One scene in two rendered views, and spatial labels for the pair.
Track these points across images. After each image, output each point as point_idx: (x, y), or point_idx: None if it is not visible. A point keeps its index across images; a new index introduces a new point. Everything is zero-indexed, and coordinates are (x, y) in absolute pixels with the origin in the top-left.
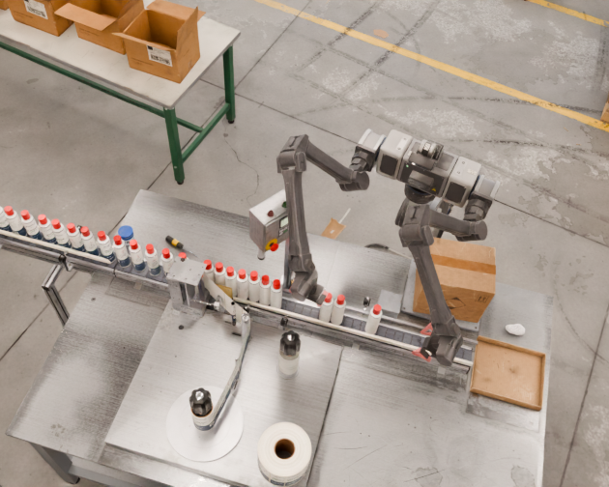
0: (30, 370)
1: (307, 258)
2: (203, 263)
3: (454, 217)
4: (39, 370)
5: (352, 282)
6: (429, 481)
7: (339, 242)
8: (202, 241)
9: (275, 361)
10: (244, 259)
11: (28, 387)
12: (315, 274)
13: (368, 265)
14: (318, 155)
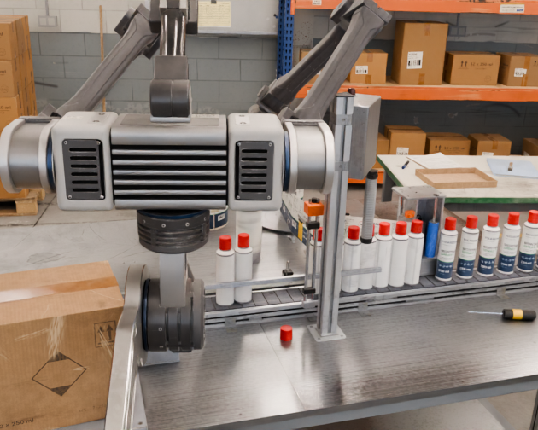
0: None
1: (268, 90)
2: (456, 314)
3: (89, 78)
4: None
5: (236, 365)
6: (42, 257)
7: (304, 408)
8: (494, 332)
9: (266, 258)
10: (416, 334)
11: (535, 395)
12: (252, 113)
13: (225, 396)
14: (342, 41)
